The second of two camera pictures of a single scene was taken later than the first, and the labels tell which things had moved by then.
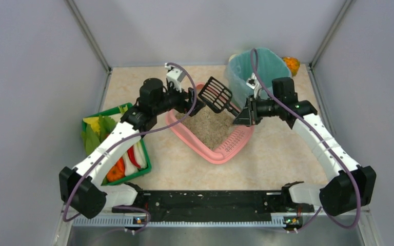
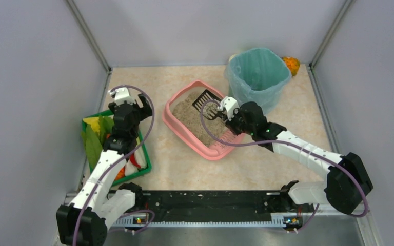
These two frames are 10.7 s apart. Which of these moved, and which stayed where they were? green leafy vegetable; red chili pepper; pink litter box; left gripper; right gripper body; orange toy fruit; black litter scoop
Moved: pink litter box; left gripper; right gripper body; black litter scoop
Stayed: red chili pepper; green leafy vegetable; orange toy fruit
